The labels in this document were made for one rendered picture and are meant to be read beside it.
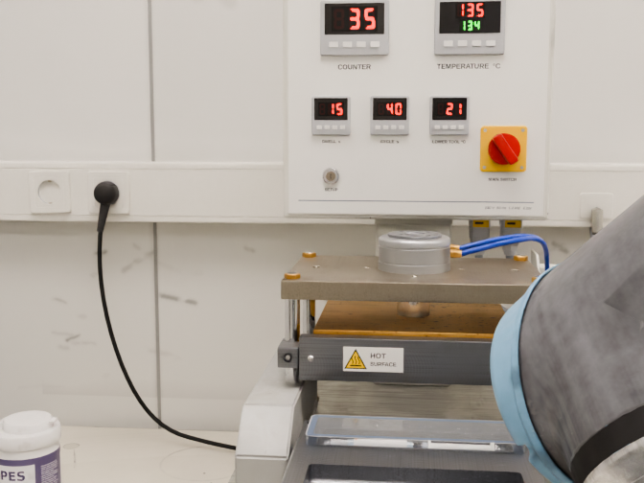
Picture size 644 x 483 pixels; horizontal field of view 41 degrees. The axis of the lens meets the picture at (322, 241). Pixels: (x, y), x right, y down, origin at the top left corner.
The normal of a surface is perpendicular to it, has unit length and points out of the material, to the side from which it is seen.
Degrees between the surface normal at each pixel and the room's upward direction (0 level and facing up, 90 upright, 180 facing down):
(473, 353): 90
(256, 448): 41
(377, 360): 90
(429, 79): 90
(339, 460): 0
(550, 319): 67
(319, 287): 90
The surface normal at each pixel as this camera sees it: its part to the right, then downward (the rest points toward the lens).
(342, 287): -0.10, 0.13
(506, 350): -0.86, -0.37
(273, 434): -0.07, -0.67
